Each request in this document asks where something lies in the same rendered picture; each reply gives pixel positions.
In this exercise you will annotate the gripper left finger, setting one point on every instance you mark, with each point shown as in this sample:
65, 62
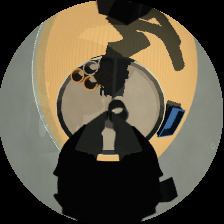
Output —
86, 140

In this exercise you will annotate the blue rectangular crate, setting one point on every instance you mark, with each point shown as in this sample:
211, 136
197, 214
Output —
171, 120

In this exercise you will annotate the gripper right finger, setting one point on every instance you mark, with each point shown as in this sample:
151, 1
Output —
129, 141

